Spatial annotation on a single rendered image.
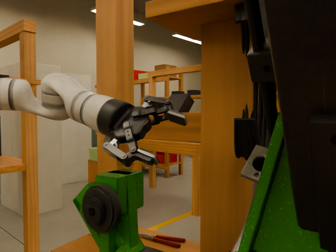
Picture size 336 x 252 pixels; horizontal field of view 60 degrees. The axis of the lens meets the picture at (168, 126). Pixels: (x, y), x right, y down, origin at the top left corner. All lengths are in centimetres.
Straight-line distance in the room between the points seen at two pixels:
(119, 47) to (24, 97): 39
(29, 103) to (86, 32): 808
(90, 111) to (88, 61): 805
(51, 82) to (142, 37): 943
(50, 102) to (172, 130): 40
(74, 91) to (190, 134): 40
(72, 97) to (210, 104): 34
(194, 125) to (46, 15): 757
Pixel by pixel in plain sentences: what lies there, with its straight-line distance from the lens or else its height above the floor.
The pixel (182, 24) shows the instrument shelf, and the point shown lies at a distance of 79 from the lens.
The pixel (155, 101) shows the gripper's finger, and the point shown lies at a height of 129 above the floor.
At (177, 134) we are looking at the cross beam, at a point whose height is 121.
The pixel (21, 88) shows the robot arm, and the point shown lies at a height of 132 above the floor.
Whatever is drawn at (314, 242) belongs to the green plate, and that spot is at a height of 114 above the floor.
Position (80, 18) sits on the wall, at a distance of 877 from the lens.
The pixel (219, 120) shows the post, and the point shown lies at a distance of 75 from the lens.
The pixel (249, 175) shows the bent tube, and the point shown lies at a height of 119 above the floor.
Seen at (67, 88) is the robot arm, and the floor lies 132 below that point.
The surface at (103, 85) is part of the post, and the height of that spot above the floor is 136.
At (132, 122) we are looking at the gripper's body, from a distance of 54.
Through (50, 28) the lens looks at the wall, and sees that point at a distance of 824.
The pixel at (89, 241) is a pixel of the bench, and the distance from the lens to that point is 99.
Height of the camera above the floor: 127
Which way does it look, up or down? 2 degrees down
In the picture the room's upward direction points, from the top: straight up
